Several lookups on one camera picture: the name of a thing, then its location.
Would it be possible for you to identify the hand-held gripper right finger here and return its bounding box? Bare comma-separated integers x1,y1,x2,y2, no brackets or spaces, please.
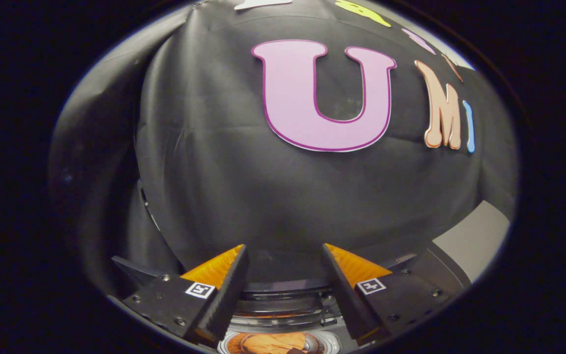
321,243,448,346

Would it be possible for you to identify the beige cabinet with dark frame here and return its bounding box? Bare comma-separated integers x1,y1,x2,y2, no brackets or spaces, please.
396,199,512,295

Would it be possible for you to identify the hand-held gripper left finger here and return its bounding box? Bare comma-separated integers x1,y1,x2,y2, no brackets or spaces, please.
111,243,250,347

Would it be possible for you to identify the orange shirt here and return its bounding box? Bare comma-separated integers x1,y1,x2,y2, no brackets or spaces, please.
226,332,325,354

